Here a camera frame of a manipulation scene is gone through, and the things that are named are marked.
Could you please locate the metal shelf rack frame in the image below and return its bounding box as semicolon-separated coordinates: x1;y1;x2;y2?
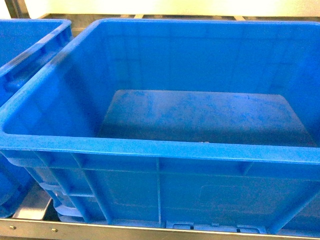
0;0;320;240

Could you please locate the blue plastic crate right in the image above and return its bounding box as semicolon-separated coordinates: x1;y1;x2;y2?
0;18;320;237

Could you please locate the blue plastic crate left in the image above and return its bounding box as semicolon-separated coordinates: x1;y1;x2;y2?
0;18;73;218

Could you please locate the blue plastic crate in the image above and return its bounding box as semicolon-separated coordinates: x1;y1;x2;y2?
0;18;320;237
0;18;73;218

